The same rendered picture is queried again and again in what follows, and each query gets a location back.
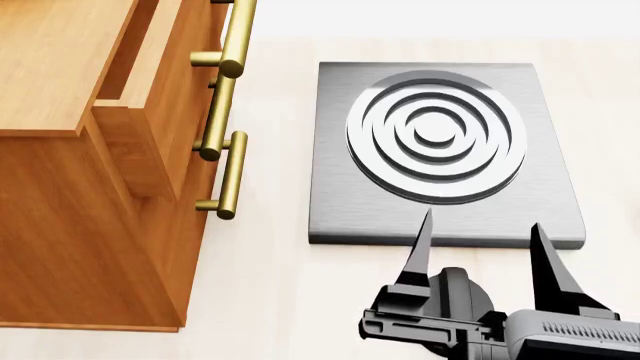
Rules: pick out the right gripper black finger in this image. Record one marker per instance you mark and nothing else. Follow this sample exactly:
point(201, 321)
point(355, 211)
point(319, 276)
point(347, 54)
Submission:
point(419, 258)
point(550, 273)

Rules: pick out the grey metal stove burner plate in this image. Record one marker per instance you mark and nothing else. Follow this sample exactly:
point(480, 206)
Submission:
point(350, 213)

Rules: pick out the wooden cabinet drawer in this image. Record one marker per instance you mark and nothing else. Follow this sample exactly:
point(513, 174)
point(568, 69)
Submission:
point(170, 112)

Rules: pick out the wooden cabinet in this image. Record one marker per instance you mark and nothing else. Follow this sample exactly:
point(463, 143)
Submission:
point(65, 232)

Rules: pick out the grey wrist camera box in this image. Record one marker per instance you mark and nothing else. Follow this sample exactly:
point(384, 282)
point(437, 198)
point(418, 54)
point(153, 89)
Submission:
point(575, 333)

